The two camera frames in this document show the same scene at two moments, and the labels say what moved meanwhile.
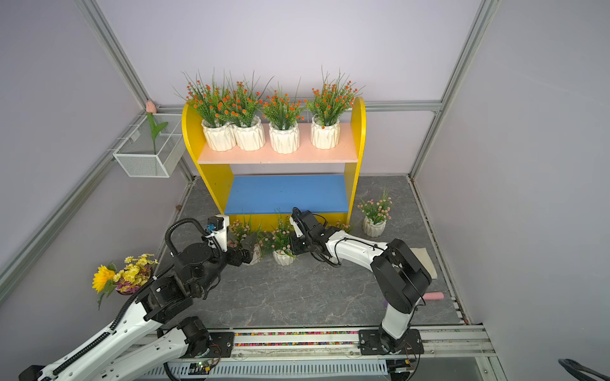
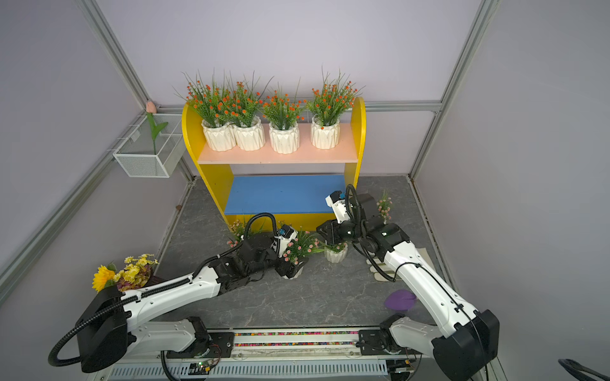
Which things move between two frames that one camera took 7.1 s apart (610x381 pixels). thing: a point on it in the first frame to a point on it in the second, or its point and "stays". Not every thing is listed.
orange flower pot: [327, 104] stays
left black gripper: [237, 259] to [283, 270]
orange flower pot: [249, 130] stays
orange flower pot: [283, 112] stays
